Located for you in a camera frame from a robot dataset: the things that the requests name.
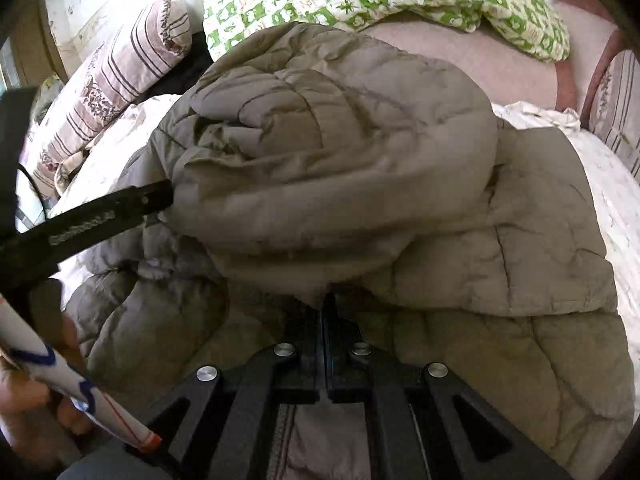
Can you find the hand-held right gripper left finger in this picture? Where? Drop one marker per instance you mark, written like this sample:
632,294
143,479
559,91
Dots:
320,340

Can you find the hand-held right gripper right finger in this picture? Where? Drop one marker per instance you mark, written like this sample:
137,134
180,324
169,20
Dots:
336,340

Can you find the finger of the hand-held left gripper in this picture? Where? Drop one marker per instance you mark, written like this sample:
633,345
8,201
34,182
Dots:
125,207

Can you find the grey-brown padded jacket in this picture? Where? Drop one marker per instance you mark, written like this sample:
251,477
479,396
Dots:
350,160

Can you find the person's left hand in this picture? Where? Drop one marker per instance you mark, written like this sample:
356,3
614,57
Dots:
30,400

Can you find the striped floral pillow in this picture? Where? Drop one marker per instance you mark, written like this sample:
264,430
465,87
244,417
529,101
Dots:
620,110
110,85

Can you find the wooden cabinet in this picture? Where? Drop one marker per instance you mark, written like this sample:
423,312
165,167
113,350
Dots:
35,45

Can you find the white leaf-print quilt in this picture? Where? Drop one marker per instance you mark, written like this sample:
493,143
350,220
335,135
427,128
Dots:
615,200

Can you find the pink bedsheet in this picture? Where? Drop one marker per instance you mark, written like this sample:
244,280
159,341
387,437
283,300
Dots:
500,70

